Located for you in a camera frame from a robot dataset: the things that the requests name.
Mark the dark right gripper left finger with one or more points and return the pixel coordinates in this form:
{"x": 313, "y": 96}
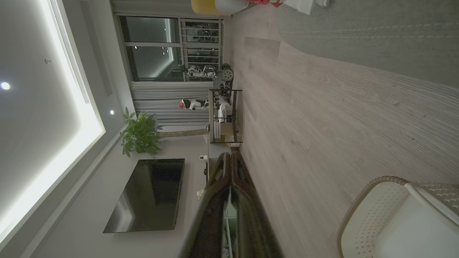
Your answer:
{"x": 209, "y": 222}

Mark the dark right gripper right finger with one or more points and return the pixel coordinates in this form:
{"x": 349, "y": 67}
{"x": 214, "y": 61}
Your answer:
{"x": 251, "y": 222}

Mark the red and white garment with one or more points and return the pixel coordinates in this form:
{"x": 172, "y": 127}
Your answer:
{"x": 263, "y": 1}

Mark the white basket with woven rim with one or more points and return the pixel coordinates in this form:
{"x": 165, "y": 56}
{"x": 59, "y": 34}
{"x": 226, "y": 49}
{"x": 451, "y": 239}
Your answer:
{"x": 373, "y": 222}

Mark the black flat television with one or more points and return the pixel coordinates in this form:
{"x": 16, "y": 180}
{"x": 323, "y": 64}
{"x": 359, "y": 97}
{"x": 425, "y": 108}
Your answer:
{"x": 150, "y": 197}

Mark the white television cabinet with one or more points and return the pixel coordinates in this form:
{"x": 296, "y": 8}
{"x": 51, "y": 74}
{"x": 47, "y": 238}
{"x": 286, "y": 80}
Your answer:
{"x": 215, "y": 148}

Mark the cardboard box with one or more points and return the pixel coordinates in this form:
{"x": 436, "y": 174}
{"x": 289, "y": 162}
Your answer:
{"x": 228, "y": 129}

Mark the green potted plant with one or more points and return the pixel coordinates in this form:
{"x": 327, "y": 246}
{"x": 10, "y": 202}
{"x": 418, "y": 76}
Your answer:
{"x": 140, "y": 134}

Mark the white robot with red head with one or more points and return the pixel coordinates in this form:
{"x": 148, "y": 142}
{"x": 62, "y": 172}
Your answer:
{"x": 193, "y": 104}

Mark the grey pleated curtain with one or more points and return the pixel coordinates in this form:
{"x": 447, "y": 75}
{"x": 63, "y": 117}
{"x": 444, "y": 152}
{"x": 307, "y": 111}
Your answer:
{"x": 161, "y": 104}

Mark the white humanoid robot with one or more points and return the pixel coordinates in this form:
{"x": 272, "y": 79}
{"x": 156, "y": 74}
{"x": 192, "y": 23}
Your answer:
{"x": 204, "y": 71}

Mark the long ceiling air vent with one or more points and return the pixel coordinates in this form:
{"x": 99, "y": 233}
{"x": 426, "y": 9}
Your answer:
{"x": 70, "y": 50}

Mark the white cloth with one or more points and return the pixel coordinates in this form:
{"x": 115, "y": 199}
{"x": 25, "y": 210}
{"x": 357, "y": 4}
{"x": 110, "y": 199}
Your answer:
{"x": 299, "y": 5}

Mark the small white security camera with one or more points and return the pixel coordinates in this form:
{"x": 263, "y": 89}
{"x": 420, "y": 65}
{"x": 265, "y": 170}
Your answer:
{"x": 203, "y": 157}

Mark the black frame glass table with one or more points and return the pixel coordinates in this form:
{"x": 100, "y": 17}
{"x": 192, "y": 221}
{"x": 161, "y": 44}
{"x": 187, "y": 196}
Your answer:
{"x": 229, "y": 114}

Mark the window with dark frame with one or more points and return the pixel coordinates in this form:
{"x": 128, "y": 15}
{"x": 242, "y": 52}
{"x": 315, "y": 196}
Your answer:
{"x": 154, "y": 46}

